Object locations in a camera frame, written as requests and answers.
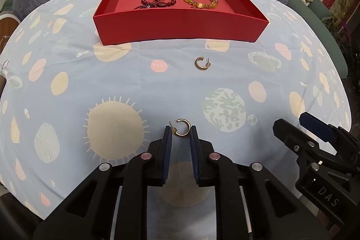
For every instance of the white round wooden device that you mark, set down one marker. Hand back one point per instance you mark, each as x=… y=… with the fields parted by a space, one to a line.
x=8 y=24

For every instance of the red shallow tray box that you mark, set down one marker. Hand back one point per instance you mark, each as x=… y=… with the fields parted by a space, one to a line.
x=123 y=21

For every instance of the green bed frame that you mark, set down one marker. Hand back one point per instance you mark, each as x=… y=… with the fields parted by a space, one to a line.
x=323 y=17

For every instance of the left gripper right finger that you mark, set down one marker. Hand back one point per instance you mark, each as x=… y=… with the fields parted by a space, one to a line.
x=198 y=160

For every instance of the purple beaded bow brooch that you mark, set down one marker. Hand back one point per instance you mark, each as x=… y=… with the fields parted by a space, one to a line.
x=146 y=6

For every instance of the blue patterned table cloth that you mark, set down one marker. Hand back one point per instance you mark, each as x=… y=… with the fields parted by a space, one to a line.
x=70 y=103

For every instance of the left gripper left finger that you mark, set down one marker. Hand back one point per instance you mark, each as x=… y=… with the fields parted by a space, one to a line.
x=165 y=153

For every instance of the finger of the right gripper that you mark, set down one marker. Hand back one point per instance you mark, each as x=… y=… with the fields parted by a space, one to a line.
x=317 y=127
x=293 y=138

